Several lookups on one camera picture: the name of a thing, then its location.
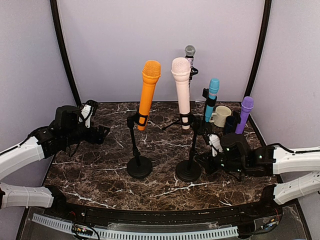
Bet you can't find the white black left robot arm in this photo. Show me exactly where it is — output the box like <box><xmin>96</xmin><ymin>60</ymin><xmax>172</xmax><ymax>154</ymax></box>
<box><xmin>0</xmin><ymin>100</ymin><xmax>110</xmax><ymax>218</ymax></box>

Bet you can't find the small circuit board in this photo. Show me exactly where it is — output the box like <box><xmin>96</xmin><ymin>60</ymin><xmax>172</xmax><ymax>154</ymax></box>
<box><xmin>71</xmin><ymin>224</ymin><xmax>93</xmax><ymax>237</ymax></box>

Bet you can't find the purple microphone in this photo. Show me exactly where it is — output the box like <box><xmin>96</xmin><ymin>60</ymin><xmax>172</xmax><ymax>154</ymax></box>
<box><xmin>235</xmin><ymin>96</ymin><xmax>254</xmax><ymax>135</ymax></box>

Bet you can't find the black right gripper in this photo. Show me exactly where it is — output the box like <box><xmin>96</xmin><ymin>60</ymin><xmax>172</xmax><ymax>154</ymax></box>
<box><xmin>196</xmin><ymin>149</ymin><xmax>247</xmax><ymax>175</ymax></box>

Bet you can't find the orange microphone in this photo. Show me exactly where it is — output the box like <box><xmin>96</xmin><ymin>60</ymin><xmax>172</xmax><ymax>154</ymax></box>
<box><xmin>137</xmin><ymin>60</ymin><xmax>161</xmax><ymax>131</ymax></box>

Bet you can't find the black enclosure frame post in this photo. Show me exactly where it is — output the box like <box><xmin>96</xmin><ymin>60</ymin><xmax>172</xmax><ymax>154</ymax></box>
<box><xmin>49</xmin><ymin>0</ymin><xmax>82</xmax><ymax>107</ymax></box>
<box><xmin>243</xmin><ymin>0</ymin><xmax>272</xmax><ymax>97</ymax></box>

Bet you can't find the black enclosure frame post right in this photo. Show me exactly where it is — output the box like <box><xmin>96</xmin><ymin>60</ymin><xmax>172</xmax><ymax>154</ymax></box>
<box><xmin>243</xmin><ymin>0</ymin><xmax>272</xmax><ymax>97</ymax></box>

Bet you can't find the dark blue ceramic mug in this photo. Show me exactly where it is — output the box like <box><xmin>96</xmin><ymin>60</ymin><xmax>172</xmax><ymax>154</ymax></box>
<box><xmin>223</xmin><ymin>115</ymin><xmax>238</xmax><ymax>135</ymax></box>

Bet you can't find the white slotted cable duct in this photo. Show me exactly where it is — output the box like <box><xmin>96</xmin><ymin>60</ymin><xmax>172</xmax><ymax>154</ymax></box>
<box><xmin>31</xmin><ymin>213</ymin><xmax>239</xmax><ymax>240</ymax></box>

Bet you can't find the cream ceramic mug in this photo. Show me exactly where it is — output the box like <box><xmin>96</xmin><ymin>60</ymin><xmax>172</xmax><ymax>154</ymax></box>
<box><xmin>209</xmin><ymin>105</ymin><xmax>232</xmax><ymax>128</ymax></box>

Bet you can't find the light blue microphone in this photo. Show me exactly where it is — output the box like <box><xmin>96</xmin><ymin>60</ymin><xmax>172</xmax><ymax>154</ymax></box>
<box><xmin>204</xmin><ymin>78</ymin><xmax>220</xmax><ymax>122</ymax></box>

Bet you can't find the black enclosure frame post left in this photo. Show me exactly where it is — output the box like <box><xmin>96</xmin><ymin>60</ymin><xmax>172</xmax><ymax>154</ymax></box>
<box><xmin>49</xmin><ymin>0</ymin><xmax>82</xmax><ymax>107</ymax></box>

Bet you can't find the black round-base stand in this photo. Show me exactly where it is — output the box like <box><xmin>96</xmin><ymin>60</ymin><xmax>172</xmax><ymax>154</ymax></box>
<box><xmin>175</xmin><ymin>114</ymin><xmax>202</xmax><ymax>183</ymax></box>
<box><xmin>199</xmin><ymin>88</ymin><xmax>217</xmax><ymax>133</ymax></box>
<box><xmin>126</xmin><ymin>111</ymin><xmax>153</xmax><ymax>179</ymax></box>
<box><xmin>232</xmin><ymin>110</ymin><xmax>242</xmax><ymax>126</ymax></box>

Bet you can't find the glitter silver microphone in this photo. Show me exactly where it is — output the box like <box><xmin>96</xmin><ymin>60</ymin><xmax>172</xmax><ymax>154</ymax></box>
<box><xmin>184</xmin><ymin>45</ymin><xmax>199</xmax><ymax>81</ymax></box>

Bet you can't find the black round-base stand, purple mic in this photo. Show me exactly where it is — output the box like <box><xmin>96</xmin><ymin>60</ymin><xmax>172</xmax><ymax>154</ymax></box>
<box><xmin>232</xmin><ymin>110</ymin><xmax>242</xmax><ymax>126</ymax></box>

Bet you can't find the black table edge rail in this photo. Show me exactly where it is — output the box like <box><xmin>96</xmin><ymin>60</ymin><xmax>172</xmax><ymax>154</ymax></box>
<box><xmin>44</xmin><ymin>185</ymin><xmax>283</xmax><ymax>233</ymax></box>

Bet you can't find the pink microphone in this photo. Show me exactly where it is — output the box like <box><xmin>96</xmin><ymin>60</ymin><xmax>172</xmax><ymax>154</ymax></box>
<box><xmin>171</xmin><ymin>57</ymin><xmax>191</xmax><ymax>130</ymax></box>

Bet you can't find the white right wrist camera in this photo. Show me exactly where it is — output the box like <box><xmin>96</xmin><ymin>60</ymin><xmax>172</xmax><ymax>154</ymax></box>
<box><xmin>209</xmin><ymin>134</ymin><xmax>223</xmax><ymax>157</ymax></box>

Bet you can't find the black round-base stand, blue mic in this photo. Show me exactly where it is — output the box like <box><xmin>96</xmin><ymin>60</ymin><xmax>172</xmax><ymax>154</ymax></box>
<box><xmin>199</xmin><ymin>88</ymin><xmax>217</xmax><ymax>133</ymax></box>

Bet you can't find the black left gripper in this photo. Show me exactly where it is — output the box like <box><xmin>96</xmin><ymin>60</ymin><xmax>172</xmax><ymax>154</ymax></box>
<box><xmin>62</xmin><ymin>121</ymin><xmax>110</xmax><ymax>147</ymax></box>

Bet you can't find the black tripod microphone stand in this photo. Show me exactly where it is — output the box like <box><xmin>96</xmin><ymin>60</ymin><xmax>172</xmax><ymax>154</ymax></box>
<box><xmin>161</xmin><ymin>68</ymin><xmax>192</xmax><ymax>131</ymax></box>

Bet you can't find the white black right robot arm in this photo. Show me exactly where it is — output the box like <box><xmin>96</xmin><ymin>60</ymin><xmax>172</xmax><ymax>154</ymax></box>
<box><xmin>194</xmin><ymin>123</ymin><xmax>320</xmax><ymax>217</ymax></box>

